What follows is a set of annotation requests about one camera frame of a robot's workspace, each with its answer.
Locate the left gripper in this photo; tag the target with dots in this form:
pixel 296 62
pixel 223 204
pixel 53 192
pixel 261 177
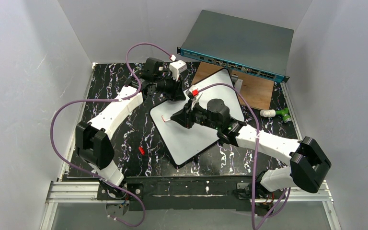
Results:
pixel 175 89

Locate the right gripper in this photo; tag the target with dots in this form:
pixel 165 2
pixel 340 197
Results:
pixel 188 115

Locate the white whiteboard black frame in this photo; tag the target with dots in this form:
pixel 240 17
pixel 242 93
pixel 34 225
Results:
pixel 183 144

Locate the red marker cap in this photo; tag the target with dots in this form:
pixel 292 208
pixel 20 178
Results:
pixel 141 150

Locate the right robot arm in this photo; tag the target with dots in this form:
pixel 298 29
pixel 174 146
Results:
pixel 306 163

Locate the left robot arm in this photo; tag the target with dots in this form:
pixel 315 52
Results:
pixel 93 138

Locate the wooden board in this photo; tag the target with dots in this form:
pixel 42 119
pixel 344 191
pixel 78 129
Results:
pixel 257 91

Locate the green white toy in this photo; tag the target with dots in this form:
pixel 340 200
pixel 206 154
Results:
pixel 284 114

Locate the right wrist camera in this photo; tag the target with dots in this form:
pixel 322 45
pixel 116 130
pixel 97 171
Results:
pixel 194 96

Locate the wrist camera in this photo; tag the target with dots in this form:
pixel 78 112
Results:
pixel 194 96
pixel 176 67

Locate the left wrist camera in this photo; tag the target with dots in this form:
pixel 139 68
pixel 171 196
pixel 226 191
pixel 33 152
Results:
pixel 176 67

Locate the metal bracket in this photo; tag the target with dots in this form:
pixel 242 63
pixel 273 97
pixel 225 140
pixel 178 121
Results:
pixel 237 82

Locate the blue network switch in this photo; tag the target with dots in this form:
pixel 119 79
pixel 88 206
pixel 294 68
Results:
pixel 234 43

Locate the aluminium rail frame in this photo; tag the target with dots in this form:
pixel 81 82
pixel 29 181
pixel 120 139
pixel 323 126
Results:
pixel 171 203

